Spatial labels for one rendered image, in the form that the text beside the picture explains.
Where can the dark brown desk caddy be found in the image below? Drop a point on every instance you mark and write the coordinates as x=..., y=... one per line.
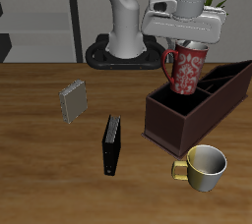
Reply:
x=193, y=120

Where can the black book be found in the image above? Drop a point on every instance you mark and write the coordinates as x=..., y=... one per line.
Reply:
x=110, y=149

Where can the flat black base plate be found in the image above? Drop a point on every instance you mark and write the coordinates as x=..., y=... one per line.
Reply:
x=98, y=59

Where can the grey shelf unit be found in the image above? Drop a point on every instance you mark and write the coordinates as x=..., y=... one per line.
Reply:
x=36, y=15

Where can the red mug with white pattern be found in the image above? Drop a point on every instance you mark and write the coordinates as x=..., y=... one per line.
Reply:
x=187, y=74

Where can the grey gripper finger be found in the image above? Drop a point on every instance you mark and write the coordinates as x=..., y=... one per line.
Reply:
x=170, y=50
x=187, y=43

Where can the grey book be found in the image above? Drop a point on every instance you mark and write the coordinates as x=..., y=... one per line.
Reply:
x=75, y=101

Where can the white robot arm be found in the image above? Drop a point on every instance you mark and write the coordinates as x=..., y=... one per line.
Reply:
x=126, y=21

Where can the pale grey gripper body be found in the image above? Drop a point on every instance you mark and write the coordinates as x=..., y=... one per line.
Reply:
x=183, y=28

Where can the yellow and white mug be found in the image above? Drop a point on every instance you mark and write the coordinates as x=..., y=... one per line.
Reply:
x=206, y=172

